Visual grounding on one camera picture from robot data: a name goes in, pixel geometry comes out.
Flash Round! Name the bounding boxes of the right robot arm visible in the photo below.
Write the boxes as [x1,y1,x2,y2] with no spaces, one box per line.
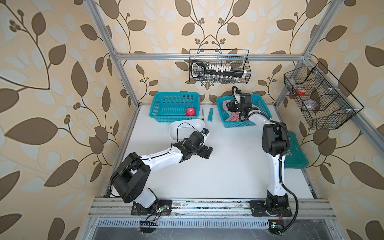
[228,87,297,216]

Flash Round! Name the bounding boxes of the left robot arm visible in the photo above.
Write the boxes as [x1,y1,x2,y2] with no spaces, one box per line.
[110,128,213,210]

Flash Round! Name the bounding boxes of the right teal plastic basket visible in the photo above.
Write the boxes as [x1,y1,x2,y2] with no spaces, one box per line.
[217,94,272,128]

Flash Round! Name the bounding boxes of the teal plastic basket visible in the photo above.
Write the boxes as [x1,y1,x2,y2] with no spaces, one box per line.
[149,92,200,123]
[217,94,272,128]

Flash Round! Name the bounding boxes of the white plastic tray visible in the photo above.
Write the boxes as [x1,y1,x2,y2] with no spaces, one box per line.
[170,119,206,142]

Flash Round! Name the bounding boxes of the teal knife sheath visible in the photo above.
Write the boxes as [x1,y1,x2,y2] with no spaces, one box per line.
[208,108,214,122]

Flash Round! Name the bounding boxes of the left teal plastic basket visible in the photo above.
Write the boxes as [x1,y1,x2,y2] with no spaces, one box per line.
[149,92,200,123]

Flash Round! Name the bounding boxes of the red tape roll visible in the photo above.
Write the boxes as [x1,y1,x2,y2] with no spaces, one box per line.
[296,87,307,96]

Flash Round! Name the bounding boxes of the black white tool set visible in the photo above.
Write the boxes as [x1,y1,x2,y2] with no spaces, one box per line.
[189,61,248,78]

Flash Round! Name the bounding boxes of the green tool case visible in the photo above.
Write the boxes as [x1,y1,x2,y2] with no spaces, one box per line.
[285,131,309,169]

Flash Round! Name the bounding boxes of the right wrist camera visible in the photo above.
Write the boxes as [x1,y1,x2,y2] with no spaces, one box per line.
[232,86,245,104]

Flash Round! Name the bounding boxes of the back black wire basket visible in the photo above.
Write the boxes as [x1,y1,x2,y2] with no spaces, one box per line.
[189,49,252,84]

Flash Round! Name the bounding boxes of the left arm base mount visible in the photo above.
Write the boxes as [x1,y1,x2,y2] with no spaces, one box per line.
[131,199,172,216]

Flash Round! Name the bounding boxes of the side black wire basket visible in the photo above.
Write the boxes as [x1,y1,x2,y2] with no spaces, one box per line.
[284,62,364,130]

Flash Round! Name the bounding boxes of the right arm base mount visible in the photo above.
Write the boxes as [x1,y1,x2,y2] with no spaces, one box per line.
[249,190,293,217]

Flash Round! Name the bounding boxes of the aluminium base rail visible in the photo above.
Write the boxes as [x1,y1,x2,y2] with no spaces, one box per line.
[88,198,336,230]

